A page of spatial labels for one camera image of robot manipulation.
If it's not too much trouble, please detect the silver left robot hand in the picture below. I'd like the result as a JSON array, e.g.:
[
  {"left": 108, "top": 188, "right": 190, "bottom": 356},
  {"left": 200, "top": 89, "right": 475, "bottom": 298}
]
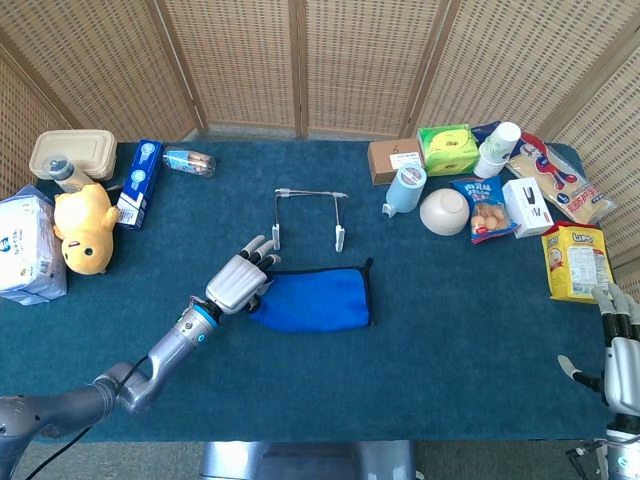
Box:
[{"left": 204, "top": 234, "right": 282, "bottom": 316}]

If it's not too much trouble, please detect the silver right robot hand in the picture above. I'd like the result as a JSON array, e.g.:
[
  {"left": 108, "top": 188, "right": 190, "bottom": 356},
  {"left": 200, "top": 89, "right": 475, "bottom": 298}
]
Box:
[{"left": 557, "top": 282, "right": 640, "bottom": 415}]

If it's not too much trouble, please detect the grey and blue cloth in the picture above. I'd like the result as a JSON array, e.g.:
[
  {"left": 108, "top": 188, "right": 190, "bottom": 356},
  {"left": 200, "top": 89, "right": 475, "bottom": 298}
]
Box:
[{"left": 247, "top": 256, "right": 375, "bottom": 335}]

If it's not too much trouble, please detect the yellow Lipo snack bag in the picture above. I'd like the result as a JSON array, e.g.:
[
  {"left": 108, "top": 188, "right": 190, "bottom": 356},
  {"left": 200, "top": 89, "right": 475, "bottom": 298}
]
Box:
[{"left": 541, "top": 220, "right": 618, "bottom": 305}]

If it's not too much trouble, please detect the clear plastic snack bottle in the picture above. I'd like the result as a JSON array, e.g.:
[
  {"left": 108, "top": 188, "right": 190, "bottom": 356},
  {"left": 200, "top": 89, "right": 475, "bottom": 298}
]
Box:
[{"left": 162, "top": 145, "right": 217, "bottom": 179}]

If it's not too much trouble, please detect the blue toothpaste box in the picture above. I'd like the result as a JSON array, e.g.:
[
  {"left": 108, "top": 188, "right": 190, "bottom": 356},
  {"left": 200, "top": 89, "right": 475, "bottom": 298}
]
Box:
[{"left": 115, "top": 138, "right": 165, "bottom": 232}]

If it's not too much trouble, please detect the yellow plush toy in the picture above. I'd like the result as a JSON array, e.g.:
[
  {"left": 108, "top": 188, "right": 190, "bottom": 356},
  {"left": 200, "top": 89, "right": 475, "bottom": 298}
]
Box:
[{"left": 52, "top": 182, "right": 122, "bottom": 276}]

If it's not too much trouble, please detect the silver robot torso base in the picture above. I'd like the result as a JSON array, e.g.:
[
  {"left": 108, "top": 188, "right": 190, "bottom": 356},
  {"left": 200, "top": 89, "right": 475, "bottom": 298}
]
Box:
[{"left": 198, "top": 439, "right": 417, "bottom": 480}]

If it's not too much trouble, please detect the teal carpet table mat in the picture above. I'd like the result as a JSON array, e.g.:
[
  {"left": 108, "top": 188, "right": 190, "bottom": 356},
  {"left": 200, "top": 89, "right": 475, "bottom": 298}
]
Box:
[{"left": 0, "top": 139, "right": 636, "bottom": 444}]

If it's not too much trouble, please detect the light blue cylindrical cup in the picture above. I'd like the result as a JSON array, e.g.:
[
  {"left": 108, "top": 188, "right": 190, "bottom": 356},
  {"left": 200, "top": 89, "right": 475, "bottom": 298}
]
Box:
[{"left": 382, "top": 162, "right": 428, "bottom": 220}]

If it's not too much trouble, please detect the brown cardboard box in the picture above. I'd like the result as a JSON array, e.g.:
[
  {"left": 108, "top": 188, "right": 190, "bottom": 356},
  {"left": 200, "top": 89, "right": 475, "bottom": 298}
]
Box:
[{"left": 367, "top": 137, "right": 426, "bottom": 186}]

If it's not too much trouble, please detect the cartoon printed glove package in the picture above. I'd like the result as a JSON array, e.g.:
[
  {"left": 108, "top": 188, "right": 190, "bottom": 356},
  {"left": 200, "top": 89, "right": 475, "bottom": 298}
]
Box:
[{"left": 504, "top": 132, "right": 617, "bottom": 225}]

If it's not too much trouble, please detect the white stapler box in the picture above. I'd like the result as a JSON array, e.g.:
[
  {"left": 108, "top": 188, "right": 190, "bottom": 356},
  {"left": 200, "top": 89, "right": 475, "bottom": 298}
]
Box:
[{"left": 501, "top": 177, "right": 555, "bottom": 240}]

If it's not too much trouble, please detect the beige bottle with grey cap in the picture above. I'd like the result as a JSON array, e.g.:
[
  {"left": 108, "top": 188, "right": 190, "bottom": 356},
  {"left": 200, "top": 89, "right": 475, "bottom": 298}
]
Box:
[{"left": 47, "top": 155, "right": 94, "bottom": 194}]

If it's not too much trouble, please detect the beige lidded lunch box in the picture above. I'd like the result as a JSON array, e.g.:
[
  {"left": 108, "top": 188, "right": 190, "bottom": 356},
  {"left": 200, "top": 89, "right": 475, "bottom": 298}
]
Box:
[{"left": 28, "top": 129, "right": 119, "bottom": 182}]

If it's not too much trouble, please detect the blue biscuit snack bag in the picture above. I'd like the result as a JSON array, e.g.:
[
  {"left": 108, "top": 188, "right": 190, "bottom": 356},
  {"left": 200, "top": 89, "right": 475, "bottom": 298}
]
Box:
[{"left": 449, "top": 175, "right": 519, "bottom": 245}]

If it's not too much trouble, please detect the beige upturned bowl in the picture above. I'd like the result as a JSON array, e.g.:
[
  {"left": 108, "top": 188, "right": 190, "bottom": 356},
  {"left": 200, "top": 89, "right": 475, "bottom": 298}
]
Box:
[{"left": 418, "top": 187, "right": 471, "bottom": 237}]

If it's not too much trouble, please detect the white tissue pack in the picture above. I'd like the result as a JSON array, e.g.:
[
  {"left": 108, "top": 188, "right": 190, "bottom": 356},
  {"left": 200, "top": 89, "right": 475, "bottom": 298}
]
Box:
[{"left": 0, "top": 183, "right": 69, "bottom": 307}]

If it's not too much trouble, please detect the woven bamboo folding screen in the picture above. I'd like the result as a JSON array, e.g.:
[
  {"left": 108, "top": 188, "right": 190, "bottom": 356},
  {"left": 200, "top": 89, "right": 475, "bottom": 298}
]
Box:
[{"left": 0, "top": 0, "right": 640, "bottom": 321}]

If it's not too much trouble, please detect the green tissue pack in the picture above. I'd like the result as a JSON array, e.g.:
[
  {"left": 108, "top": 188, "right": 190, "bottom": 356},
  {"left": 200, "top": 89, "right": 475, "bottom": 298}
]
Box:
[{"left": 417, "top": 123, "right": 481, "bottom": 178}]

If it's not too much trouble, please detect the stack of paper cups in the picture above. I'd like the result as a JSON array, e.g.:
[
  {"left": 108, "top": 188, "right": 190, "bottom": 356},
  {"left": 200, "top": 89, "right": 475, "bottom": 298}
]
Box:
[{"left": 472, "top": 121, "right": 522, "bottom": 180}]

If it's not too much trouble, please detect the dark blue snack bag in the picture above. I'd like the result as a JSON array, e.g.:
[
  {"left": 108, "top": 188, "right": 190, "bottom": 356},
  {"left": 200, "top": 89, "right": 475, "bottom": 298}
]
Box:
[{"left": 470, "top": 120, "right": 502, "bottom": 146}]

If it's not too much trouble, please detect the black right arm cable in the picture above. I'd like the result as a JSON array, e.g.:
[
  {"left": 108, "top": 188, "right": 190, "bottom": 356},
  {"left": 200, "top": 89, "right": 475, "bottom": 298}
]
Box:
[{"left": 565, "top": 439, "right": 609, "bottom": 479}]

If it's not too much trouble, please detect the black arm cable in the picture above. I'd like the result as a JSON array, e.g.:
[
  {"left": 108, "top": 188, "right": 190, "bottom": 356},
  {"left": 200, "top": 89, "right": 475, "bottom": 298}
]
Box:
[
  {"left": 565, "top": 439, "right": 609, "bottom": 479},
  {"left": 19, "top": 355, "right": 151, "bottom": 480}
]

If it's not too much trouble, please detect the metal wire rack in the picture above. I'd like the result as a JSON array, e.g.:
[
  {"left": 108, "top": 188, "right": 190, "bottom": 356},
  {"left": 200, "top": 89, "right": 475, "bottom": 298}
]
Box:
[{"left": 271, "top": 187, "right": 350, "bottom": 253}]

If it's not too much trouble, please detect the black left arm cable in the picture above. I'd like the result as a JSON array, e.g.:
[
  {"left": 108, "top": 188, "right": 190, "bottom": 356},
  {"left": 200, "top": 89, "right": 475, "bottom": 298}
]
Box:
[{"left": 19, "top": 355, "right": 151, "bottom": 480}]

